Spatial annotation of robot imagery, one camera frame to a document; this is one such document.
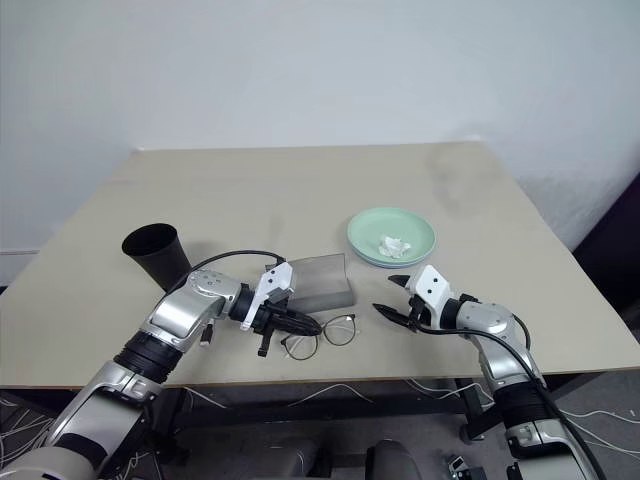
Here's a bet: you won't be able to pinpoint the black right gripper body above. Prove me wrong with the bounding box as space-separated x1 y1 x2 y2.
402 291 435 334

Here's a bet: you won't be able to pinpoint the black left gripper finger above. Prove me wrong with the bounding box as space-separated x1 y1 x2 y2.
280 309 324 332
277 321 323 338

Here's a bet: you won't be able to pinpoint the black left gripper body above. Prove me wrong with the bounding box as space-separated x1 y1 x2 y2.
251 295 296 359

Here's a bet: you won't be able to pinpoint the thin black rimmed glasses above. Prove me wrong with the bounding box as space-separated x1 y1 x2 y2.
280 313 358 361

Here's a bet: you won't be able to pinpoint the grey translucent glasses case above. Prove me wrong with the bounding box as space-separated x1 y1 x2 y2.
286 252 358 316

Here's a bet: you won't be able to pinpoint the black plastic cup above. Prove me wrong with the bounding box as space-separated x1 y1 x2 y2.
121 223 193 293

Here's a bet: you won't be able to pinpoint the light blue plate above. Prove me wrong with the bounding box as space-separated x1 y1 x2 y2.
351 249 432 270

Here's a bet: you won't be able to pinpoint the crumpled white tissue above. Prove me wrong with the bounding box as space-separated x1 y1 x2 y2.
377 234 412 258

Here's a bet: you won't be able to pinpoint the light green plate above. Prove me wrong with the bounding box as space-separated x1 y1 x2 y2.
346 206 438 263

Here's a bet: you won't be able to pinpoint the dark rounded robot shape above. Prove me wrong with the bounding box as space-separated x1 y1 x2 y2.
364 438 426 480

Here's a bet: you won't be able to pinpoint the small black floor device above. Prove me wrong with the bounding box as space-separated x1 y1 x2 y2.
444 453 484 480

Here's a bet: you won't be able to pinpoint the black furniture panel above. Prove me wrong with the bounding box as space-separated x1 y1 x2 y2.
571 171 640 347

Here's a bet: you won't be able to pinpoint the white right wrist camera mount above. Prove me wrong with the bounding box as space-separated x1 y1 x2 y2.
403 264 453 317

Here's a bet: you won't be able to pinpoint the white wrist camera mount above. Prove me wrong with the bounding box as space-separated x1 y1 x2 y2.
239 261 297 332
403 264 453 317

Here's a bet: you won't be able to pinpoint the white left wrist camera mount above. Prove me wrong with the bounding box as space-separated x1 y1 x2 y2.
239 261 297 332

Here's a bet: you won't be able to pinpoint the white wire under table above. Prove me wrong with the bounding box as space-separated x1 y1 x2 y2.
184 382 481 409

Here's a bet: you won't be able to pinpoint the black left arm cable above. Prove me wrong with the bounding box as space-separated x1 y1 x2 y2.
186 249 288 282

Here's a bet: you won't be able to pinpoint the black metal table frame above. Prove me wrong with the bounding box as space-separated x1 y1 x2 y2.
149 375 494 464

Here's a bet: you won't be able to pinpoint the white floor wire bundle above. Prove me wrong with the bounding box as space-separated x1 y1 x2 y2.
0 387 66 464
549 382 640 454

